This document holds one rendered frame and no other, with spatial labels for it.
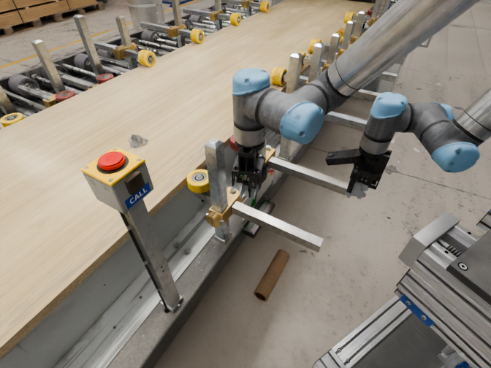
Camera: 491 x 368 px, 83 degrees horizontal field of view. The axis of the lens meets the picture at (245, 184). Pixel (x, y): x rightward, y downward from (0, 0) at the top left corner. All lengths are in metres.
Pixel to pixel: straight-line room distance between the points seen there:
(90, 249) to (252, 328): 1.00
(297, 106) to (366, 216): 1.66
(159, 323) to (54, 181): 0.55
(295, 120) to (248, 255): 1.34
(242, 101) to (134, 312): 0.72
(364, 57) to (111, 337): 0.95
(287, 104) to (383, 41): 0.17
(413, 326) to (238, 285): 0.85
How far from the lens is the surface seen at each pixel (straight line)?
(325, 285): 1.73
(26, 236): 0.93
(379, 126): 0.80
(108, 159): 0.48
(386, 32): 0.53
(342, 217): 2.05
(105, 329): 1.02
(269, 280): 1.60
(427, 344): 1.55
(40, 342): 0.94
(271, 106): 0.53
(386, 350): 1.46
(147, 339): 0.88
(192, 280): 0.91
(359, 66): 0.56
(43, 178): 1.09
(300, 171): 0.99
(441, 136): 0.76
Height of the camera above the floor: 1.50
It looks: 44 degrees down
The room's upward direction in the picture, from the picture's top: straight up
